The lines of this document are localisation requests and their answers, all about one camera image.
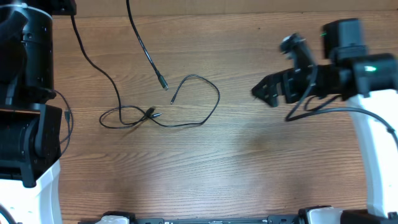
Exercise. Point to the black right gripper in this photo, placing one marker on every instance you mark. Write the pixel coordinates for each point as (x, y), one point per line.
(270, 86)

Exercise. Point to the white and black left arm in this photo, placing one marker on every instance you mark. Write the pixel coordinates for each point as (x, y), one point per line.
(30, 127)

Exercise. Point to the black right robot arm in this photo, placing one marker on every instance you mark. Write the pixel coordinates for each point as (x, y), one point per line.
(367, 83)

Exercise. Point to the brown cardboard wall panel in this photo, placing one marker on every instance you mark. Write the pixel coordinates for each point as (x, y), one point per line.
(197, 7)

